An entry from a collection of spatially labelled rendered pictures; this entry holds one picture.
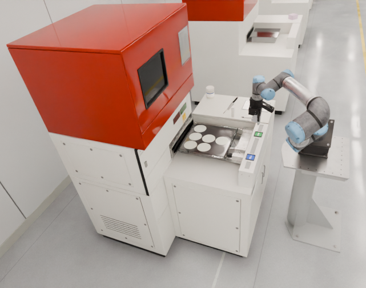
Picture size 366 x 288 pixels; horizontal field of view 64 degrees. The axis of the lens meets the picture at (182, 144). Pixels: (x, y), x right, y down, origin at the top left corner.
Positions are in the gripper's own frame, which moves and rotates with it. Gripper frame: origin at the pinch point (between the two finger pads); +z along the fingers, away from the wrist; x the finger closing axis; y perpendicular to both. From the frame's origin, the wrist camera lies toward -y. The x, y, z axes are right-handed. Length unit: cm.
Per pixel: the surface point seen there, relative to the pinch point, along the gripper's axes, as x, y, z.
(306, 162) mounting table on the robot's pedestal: 5.9, -34.7, 23.9
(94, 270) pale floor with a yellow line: 92, 115, 106
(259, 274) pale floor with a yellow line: 52, -15, 106
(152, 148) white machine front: 50, 59, -5
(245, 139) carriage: -2.8, 9.6, 17.8
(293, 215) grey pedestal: -1, -34, 92
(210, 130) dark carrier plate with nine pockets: -4.7, 38.2, 16.0
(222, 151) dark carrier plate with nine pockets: 18.0, 22.0, 15.9
